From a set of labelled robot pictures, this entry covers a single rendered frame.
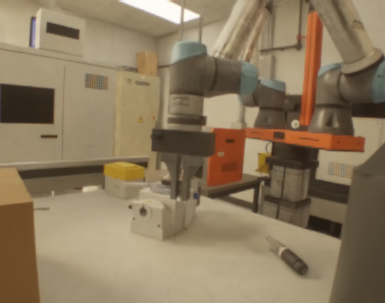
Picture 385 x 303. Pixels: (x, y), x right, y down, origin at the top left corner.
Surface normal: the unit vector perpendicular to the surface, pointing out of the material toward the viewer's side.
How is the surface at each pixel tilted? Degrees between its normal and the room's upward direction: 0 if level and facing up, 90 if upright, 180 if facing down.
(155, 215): 90
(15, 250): 90
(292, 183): 90
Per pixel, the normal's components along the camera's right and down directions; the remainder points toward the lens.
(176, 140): -0.32, 0.08
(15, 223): 0.65, 0.13
